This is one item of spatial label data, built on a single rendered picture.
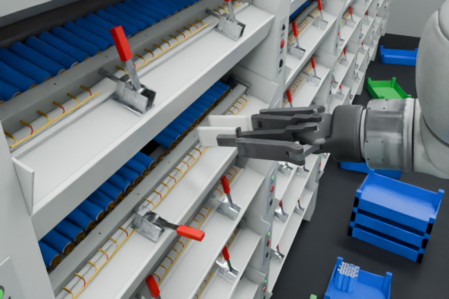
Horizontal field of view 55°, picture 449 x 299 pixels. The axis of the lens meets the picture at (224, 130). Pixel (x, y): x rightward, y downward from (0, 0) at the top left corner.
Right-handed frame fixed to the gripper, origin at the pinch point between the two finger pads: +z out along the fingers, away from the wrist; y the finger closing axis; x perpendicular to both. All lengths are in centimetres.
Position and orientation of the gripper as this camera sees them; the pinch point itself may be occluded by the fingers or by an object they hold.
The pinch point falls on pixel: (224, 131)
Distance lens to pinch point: 64.3
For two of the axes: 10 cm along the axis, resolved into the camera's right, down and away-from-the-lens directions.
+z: -8.9, -0.2, 4.5
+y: -4.1, 4.7, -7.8
